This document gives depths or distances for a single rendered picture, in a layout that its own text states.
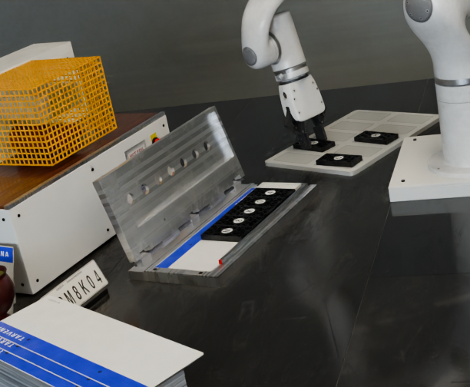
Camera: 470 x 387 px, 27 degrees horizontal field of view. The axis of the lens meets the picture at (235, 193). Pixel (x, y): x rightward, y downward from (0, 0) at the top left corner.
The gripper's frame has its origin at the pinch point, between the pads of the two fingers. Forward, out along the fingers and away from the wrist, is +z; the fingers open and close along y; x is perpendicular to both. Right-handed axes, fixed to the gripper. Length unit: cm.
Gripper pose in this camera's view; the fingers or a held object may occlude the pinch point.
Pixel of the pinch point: (312, 137)
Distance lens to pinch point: 239.9
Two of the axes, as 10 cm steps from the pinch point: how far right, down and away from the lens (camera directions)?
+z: 3.2, 9.3, 1.9
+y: 7.1, -3.7, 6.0
